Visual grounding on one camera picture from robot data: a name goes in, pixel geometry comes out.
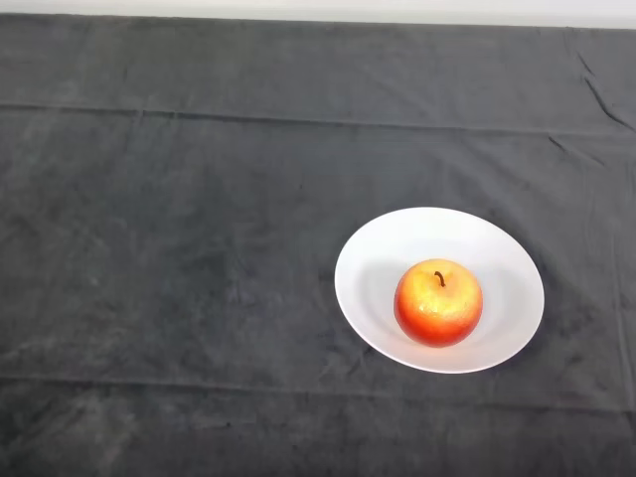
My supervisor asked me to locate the red yellow apple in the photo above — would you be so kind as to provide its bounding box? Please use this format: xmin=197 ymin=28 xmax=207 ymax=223
xmin=394 ymin=257 xmax=484 ymax=348

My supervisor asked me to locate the white round plate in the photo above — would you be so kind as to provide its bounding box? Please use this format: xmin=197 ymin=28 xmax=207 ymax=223
xmin=333 ymin=206 xmax=546 ymax=375

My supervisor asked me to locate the black cloth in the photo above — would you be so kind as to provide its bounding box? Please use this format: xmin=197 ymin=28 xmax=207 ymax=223
xmin=0 ymin=13 xmax=636 ymax=477

